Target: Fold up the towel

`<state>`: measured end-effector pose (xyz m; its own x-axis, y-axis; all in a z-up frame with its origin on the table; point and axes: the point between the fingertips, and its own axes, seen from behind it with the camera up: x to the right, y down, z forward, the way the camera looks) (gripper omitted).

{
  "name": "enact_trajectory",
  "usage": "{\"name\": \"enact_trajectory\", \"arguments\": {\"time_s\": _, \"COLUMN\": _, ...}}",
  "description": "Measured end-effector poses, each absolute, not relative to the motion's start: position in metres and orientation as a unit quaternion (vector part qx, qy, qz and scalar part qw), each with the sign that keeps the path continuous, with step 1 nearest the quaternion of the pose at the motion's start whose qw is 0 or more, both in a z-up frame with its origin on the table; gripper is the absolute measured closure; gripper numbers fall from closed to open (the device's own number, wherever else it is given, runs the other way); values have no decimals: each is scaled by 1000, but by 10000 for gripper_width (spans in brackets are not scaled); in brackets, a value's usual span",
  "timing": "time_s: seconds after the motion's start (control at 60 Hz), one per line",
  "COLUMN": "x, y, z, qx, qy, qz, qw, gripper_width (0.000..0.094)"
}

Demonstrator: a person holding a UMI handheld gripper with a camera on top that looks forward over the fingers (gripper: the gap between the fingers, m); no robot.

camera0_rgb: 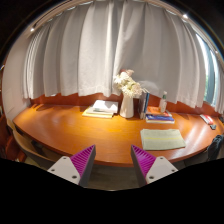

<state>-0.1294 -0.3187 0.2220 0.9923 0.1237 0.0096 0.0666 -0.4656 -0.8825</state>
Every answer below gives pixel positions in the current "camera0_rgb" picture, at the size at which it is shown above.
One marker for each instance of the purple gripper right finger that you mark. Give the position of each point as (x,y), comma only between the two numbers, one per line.
(149,168)

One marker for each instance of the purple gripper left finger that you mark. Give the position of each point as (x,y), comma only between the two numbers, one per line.
(77,168)

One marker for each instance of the light green folded towel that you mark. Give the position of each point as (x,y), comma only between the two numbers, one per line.
(162,139)

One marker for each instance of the blue flat book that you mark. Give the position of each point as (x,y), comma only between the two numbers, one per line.
(159,119)

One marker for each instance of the orange flat book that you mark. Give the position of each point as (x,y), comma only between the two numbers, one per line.
(156,111)

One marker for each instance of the white book stack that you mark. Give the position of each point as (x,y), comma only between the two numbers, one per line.
(101,109)

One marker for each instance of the white ceramic vase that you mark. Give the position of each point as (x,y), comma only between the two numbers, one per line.
(127,107)

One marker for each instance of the clear plastic bottle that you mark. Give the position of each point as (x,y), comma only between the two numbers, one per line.
(163,102)

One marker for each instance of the dark chair right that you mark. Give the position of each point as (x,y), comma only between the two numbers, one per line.
(214,148)

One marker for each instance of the upright blue book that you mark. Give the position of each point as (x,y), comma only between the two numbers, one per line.
(143,103)

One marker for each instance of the brown chair left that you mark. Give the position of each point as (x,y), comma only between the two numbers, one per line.
(9,149)

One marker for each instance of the small black object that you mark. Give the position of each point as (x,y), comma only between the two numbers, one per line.
(213,127)

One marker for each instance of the white flower bouquet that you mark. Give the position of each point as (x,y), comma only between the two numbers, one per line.
(125,84)

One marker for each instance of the white curtain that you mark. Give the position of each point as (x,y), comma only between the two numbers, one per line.
(83,49)

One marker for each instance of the window with frame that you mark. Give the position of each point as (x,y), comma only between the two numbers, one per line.
(211,71)

